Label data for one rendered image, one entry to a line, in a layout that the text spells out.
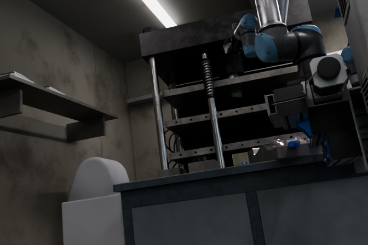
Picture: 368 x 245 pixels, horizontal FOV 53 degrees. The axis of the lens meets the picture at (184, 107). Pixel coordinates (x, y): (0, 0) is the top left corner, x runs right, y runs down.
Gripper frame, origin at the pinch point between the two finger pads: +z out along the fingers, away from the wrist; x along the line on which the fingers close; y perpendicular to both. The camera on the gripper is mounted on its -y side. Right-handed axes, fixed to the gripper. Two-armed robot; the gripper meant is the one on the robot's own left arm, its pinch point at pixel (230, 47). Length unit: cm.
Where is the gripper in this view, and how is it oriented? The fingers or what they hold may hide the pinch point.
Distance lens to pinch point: 211.5
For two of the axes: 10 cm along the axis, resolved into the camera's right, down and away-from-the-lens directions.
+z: -1.3, 2.7, 9.5
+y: 0.0, 9.6, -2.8
